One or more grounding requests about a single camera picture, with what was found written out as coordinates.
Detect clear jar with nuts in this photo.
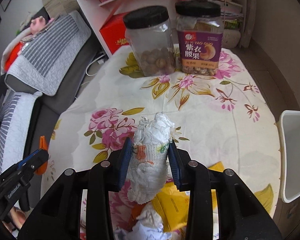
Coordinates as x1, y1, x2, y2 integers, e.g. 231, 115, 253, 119
123, 5, 175, 76

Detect yellow snack wrapper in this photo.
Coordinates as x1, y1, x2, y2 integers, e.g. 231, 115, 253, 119
151, 161, 224, 239

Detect red gift box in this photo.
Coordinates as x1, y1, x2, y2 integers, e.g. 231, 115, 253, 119
100, 12, 129, 54

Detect white power cable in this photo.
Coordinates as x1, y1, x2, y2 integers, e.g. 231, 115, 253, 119
84, 52, 108, 78

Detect stacked cardboard boxes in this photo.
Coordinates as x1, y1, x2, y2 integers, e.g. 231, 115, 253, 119
41, 0, 79, 18

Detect floral tablecloth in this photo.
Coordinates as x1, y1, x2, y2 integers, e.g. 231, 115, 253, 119
42, 47, 279, 213

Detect purple label cashew jar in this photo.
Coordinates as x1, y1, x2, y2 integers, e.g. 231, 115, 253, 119
175, 0, 224, 76

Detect grey curtain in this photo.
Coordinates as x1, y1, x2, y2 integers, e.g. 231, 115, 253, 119
240, 0, 257, 48

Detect white trash bin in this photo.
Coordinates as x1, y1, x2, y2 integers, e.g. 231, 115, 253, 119
277, 110, 300, 203

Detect stack of books on floor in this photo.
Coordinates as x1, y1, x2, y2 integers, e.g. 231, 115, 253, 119
205, 0, 244, 49

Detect orange peel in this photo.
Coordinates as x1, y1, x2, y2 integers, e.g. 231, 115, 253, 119
35, 135, 49, 175

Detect pink pig plush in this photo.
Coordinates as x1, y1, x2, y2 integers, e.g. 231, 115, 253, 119
30, 16, 54, 35

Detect white tissue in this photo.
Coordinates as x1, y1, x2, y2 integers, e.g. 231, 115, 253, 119
127, 112, 174, 204
114, 202, 183, 240

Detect grey sofa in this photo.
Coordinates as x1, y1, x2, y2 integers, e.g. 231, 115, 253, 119
0, 6, 101, 205

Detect grey striped sofa cover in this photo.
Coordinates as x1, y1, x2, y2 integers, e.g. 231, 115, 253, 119
5, 11, 91, 96

